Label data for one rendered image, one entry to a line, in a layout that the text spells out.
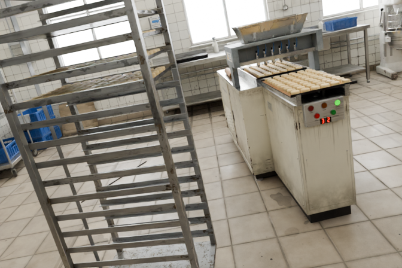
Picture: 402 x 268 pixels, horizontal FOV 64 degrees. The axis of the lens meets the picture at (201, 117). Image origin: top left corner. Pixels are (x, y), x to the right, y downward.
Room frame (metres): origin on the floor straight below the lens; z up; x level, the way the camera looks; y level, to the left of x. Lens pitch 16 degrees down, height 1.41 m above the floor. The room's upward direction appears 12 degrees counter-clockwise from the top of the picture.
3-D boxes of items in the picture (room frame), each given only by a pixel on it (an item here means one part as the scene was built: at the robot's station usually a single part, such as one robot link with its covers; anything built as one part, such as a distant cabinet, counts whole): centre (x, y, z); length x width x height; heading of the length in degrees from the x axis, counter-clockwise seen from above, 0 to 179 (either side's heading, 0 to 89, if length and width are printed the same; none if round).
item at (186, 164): (1.68, 0.39, 0.69); 0.64 x 0.03 x 0.03; 79
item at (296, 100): (2.77, -0.54, 0.87); 2.01 x 0.03 x 0.07; 2
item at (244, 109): (3.13, -0.67, 0.42); 1.28 x 0.72 x 0.84; 2
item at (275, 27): (2.66, -0.69, 1.25); 0.56 x 0.29 x 0.14; 92
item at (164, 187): (1.29, 0.46, 0.78); 0.64 x 0.03 x 0.03; 79
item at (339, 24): (5.18, -2.48, 0.95); 0.40 x 0.30 x 0.14; 91
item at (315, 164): (2.15, -0.70, 0.45); 0.70 x 0.34 x 0.90; 2
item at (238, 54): (2.66, -0.69, 1.01); 0.72 x 0.33 x 0.34; 92
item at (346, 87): (2.78, -0.83, 0.87); 2.01 x 0.03 x 0.07; 2
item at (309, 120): (1.79, -0.72, 0.77); 0.24 x 0.04 x 0.14; 92
